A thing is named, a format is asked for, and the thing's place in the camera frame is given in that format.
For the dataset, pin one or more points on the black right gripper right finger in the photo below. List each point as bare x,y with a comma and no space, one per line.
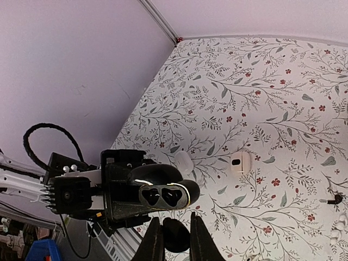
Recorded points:
202,246

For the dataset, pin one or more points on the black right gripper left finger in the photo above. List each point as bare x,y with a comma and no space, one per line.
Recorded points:
152,246

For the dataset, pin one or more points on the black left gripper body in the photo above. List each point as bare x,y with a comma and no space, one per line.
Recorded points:
131,158

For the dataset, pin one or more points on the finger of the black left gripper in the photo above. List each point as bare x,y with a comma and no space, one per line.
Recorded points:
121,199

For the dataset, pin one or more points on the black earbud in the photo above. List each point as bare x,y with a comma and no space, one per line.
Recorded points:
176,235

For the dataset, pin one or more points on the black earbud charging case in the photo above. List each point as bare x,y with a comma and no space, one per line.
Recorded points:
162,187

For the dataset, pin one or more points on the white earbud case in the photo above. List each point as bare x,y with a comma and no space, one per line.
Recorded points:
183,162
240,163

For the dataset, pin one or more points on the black earbud further back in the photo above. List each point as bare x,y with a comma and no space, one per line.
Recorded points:
337,199

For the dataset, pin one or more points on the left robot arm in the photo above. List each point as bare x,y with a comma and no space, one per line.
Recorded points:
24,181

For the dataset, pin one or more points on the white closed earbud case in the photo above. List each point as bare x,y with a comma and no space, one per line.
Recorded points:
183,162

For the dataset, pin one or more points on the floral patterned table mat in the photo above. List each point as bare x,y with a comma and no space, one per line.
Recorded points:
283,101

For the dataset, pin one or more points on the front aluminium rail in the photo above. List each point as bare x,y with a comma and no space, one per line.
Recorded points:
122,245

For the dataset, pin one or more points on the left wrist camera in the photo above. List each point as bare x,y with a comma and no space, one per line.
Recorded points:
75,192

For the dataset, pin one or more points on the left aluminium frame post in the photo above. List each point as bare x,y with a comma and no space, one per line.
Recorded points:
160,20

